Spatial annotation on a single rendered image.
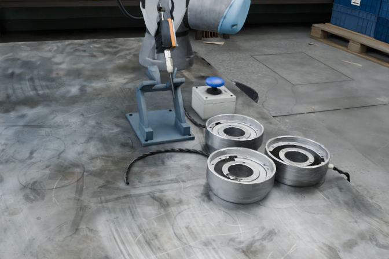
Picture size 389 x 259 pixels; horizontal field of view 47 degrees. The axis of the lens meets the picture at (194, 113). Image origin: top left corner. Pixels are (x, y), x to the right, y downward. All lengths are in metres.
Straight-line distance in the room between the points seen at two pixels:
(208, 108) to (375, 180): 1.64
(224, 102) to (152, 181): 0.28
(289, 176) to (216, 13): 0.52
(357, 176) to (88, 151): 1.83
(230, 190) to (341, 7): 4.38
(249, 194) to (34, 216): 0.30
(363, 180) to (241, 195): 1.78
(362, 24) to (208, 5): 3.74
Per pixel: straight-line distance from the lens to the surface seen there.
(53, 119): 0.91
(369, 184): 2.39
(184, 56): 1.18
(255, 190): 0.66
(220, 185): 0.66
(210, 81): 0.91
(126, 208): 0.65
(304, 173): 0.72
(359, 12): 4.79
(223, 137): 0.76
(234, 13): 1.09
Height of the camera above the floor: 1.19
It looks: 25 degrees down
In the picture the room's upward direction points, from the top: 4 degrees clockwise
